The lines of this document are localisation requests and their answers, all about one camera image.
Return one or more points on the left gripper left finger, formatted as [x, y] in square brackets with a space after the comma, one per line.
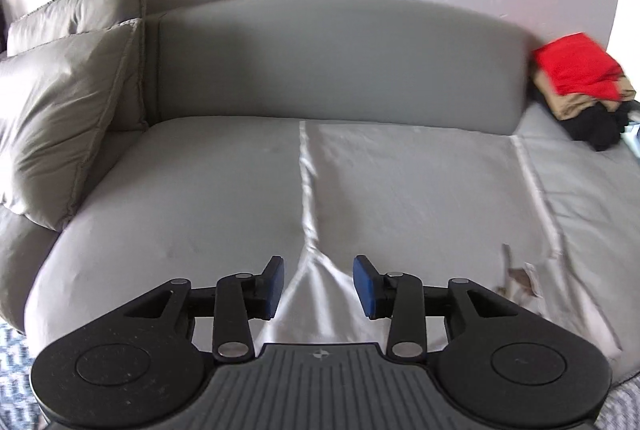
[240, 298]

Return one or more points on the grey sofa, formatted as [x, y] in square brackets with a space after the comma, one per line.
[214, 186]

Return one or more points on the light grey garment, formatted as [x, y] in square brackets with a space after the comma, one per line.
[543, 221]

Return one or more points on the red folded garment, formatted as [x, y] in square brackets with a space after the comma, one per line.
[575, 64]

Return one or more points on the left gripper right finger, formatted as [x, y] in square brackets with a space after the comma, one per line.
[398, 297]

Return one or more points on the black folded garment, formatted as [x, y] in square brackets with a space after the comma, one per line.
[595, 125]

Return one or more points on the olive cushion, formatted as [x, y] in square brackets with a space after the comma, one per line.
[57, 101]
[61, 18]

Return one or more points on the rear olive cushion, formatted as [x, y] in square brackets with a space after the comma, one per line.
[61, 18]

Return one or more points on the blue white patterned rug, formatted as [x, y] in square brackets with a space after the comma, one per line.
[19, 409]

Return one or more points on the front olive cushion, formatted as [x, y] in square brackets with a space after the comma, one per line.
[57, 101]

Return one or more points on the tan folded garment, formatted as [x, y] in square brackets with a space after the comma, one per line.
[576, 95]

